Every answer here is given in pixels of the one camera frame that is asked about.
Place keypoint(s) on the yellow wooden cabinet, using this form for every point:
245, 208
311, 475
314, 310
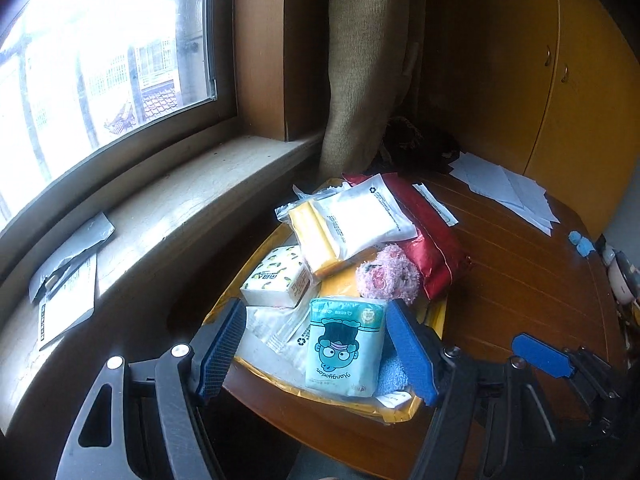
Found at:
500, 60

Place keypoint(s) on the grey mailer bag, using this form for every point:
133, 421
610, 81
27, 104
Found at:
85, 235

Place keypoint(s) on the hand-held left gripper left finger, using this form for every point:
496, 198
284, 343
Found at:
220, 350

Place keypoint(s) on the gold snack packet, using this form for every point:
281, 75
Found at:
315, 240

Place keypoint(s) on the beige curtain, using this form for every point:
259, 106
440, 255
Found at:
360, 85

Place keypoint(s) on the stone window sill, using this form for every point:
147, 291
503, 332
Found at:
175, 210

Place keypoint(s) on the lemon print tissue pack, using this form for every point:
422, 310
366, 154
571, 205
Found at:
275, 280

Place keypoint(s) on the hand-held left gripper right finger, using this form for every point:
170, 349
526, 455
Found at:
410, 355

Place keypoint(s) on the printed paper sheet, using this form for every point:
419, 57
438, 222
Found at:
70, 300

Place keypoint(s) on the blue towel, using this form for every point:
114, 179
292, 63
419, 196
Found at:
392, 375

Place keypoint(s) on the pink plush toy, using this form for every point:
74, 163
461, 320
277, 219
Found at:
385, 272

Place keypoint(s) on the glass window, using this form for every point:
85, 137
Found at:
100, 60

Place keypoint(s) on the white plastic mailer bag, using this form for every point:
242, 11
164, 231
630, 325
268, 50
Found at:
280, 345

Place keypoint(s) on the teal cartoon tissue pack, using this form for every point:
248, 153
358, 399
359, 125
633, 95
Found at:
345, 345

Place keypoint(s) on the white paper sheets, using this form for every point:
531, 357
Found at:
500, 180

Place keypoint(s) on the small blue object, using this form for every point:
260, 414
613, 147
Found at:
575, 237
585, 249

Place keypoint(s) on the white paper strip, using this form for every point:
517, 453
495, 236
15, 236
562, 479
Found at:
435, 203

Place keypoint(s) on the dark fringed cloth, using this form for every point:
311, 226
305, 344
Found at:
425, 150

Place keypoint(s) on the white zip bag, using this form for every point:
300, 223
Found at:
365, 215

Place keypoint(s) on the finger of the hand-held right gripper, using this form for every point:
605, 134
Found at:
540, 355

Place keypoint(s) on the red foil packet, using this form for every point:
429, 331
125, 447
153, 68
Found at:
440, 250

